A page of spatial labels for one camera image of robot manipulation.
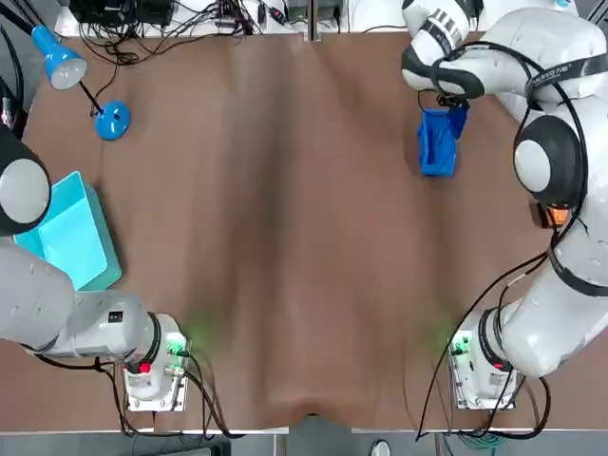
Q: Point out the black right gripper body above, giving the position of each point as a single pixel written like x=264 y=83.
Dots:
x=451 y=101

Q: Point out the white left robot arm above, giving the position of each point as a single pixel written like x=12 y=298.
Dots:
x=47 y=304

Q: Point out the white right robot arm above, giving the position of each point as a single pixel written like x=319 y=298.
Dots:
x=546 y=47

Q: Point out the blue storage box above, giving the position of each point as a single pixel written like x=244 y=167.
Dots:
x=434 y=164

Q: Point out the orange push-button box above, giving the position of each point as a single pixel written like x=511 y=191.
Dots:
x=558 y=216

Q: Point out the black flat electronics box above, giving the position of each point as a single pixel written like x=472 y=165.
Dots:
x=123 y=12

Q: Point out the teal plastic tray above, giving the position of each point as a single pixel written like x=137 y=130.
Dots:
x=76 y=237

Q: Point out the blue desk lamp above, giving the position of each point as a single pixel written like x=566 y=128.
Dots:
x=113 y=121

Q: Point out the aluminium frame post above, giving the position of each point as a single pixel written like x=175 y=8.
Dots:
x=313 y=19

